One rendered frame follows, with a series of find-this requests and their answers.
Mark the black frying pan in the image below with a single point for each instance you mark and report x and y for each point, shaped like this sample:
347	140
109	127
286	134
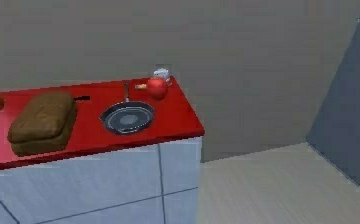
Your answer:
128	116

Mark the white cupboard with red worktop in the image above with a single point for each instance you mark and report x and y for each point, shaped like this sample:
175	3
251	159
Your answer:
94	186

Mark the brown bread loaf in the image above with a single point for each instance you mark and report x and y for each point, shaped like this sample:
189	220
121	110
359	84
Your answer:
43	123

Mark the red round kettle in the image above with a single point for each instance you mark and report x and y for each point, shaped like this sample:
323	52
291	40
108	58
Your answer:
157	88

